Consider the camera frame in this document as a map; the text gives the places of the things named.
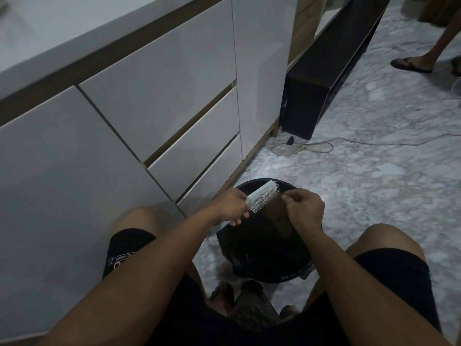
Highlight person's right hand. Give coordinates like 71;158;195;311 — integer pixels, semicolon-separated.
281;188;326;235

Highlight person's left hand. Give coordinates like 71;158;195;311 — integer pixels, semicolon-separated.
212;187;251;227

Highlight person's left forearm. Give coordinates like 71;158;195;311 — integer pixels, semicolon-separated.
36;210;231;346

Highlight person's right forearm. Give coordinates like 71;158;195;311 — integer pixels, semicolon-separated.
302;228;453;346

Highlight person's right leg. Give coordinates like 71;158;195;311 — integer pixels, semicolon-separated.
345;223;428;259

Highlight person's leg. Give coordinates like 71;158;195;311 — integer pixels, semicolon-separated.
115;206;167;237
345;223;428;259

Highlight person's left foot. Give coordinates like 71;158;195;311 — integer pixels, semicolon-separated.
208;283;235;317

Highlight person's foot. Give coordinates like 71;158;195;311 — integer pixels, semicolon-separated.
279;304;302;322
208;283;235;317

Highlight person's left leg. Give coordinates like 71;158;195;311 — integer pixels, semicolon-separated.
115;206;167;237

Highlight person's right foot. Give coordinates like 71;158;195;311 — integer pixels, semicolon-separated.
279;304;302;322

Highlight person's black shorts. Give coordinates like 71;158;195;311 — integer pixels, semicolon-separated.
102;228;443;346

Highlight black round trash bin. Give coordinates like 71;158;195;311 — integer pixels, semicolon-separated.
216;178;323;284

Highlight dark lattice plastic lid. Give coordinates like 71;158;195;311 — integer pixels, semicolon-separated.
227;280;281;332

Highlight black low tv bench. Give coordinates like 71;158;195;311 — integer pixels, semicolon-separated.
281;0;391;141

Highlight tall white drawer front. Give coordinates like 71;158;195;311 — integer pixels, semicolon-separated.
79;0;238;163

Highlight narrow white cabinet door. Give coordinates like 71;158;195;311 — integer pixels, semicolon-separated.
232;0;299;160

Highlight wide white cabinet door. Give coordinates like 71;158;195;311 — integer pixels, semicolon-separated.
0;86;186;341

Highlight brown sofa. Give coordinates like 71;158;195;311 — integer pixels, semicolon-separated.
407;0;461;28

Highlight white drawer cabinet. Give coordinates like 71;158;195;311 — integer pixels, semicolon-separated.
0;0;299;341

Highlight white floor cable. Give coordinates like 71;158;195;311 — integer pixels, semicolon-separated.
272;131;461;156

